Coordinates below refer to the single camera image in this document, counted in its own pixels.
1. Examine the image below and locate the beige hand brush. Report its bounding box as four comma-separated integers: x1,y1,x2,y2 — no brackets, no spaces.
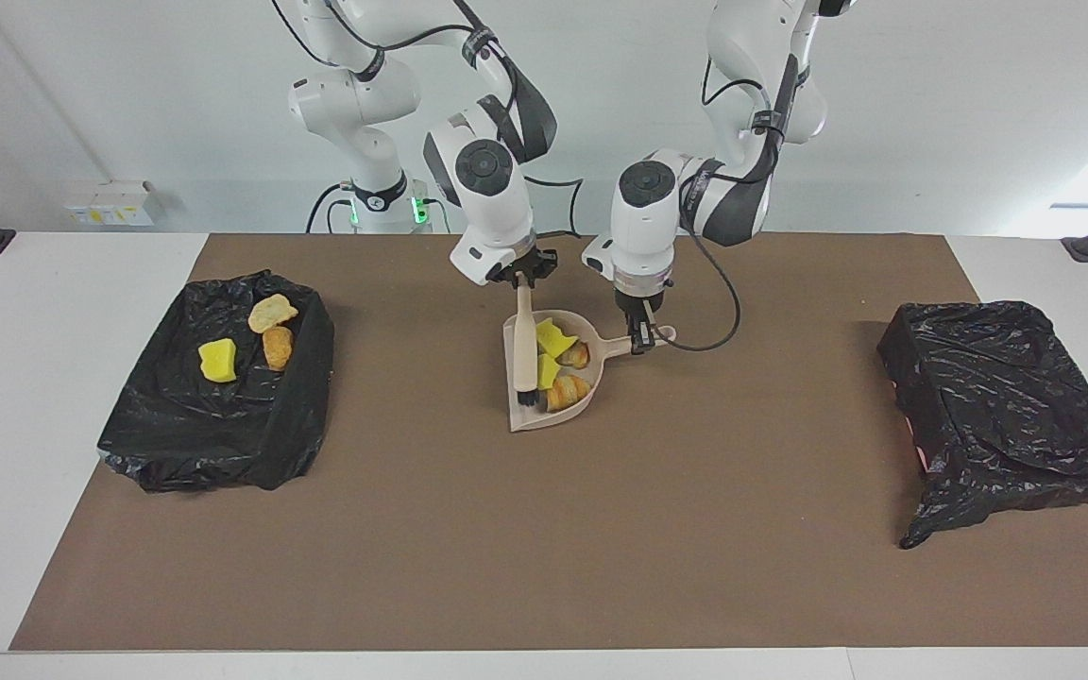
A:
513,283,542,408

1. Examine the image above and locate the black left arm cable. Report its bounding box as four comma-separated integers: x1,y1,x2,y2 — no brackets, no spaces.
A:
662,57,791,352

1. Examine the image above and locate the striped toy croissant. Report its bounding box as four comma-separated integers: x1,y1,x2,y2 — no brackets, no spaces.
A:
546,375,592,414

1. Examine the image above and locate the brown table mat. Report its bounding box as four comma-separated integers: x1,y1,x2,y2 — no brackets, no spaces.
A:
10,233,1088,653

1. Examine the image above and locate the beige plastic dustpan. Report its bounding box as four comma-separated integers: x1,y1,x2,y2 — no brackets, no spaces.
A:
503,310,677,434

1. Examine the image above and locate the brown oval bread roll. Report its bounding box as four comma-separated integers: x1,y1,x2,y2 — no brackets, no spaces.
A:
263,326,296,372

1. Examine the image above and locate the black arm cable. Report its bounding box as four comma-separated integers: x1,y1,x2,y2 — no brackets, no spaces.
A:
270,0,585,237
662,57,791,352

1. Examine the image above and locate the white labelled wall box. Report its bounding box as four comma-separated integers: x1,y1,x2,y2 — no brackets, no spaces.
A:
65,181,167,227

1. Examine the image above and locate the yellow sponge with green back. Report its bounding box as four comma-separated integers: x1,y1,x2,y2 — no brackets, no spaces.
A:
198,338,238,383

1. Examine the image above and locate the large yellow sponge piece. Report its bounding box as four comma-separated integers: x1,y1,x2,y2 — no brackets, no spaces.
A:
535,319,579,360

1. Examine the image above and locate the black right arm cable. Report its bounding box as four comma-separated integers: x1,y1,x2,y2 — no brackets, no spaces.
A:
270,0,585,237

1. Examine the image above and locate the black base power cable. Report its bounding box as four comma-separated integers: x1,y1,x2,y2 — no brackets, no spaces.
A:
306,182,356,234

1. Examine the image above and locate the black bag-lined bin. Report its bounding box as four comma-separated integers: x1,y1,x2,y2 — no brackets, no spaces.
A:
97,271,335,494
877,300,1088,551

